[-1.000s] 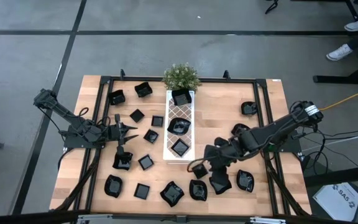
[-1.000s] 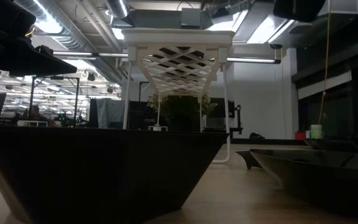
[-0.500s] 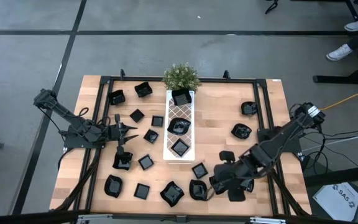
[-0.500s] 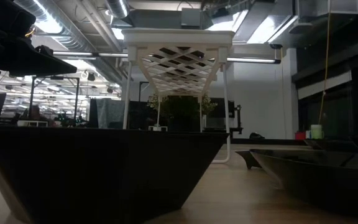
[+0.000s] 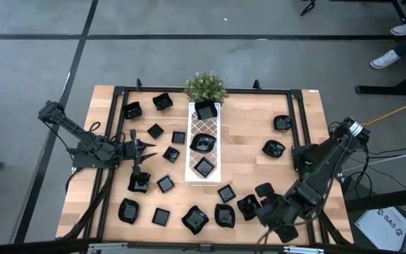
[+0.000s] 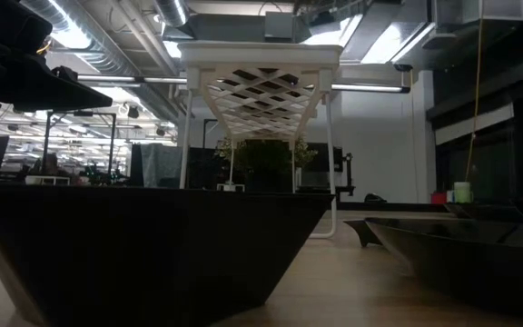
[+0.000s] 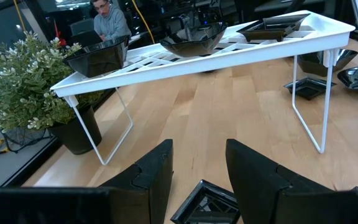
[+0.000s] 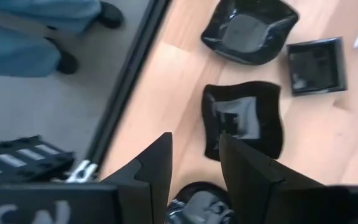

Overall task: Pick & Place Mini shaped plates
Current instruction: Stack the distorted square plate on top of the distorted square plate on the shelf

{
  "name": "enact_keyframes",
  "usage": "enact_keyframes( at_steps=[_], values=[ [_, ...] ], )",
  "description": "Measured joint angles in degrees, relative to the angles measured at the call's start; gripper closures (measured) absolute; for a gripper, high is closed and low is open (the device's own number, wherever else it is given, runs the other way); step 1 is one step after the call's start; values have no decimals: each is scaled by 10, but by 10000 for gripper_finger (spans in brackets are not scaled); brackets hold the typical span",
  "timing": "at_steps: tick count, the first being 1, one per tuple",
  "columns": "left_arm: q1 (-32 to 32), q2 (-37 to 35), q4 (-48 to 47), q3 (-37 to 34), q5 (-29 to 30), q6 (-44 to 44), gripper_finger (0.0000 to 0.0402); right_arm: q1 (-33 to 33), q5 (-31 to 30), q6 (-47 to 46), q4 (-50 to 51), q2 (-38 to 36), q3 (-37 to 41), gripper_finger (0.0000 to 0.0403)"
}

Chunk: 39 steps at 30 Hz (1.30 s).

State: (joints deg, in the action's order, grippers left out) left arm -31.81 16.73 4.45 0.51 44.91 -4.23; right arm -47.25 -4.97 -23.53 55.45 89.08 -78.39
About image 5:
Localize black curved cable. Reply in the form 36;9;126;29
300;0;317;17

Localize black desk base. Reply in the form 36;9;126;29
354;59;406;97

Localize black desk foot bar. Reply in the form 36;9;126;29
343;185;406;213

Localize green potted plant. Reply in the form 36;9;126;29
183;71;230;104

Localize silver bracket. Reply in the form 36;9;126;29
283;246;326;254
86;242;119;254

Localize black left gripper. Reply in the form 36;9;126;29
123;128;158;178

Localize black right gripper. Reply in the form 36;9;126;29
255;182;305;244

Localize deep black square bowl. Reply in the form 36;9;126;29
194;99;219;121
123;101;143;120
152;92;174;111

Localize small black rounded bowl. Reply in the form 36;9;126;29
273;114;293;132

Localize black oval wavy plate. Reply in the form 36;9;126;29
214;203;236;229
190;133;217;155
118;198;140;225

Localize white printed paper sheet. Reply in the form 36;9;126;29
353;207;406;252

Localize person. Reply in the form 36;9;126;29
369;0;406;70

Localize black floor cables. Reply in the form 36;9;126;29
340;140;406;198

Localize white lattice rack shelf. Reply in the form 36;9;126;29
185;102;222;185

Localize black cable sleeve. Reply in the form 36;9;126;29
308;211;352;245
61;168;116;241

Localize small black square plate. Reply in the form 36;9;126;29
152;207;171;227
156;174;176;194
162;146;181;164
217;184;237;204
171;131;186;145
192;157;216;179
147;123;165;140

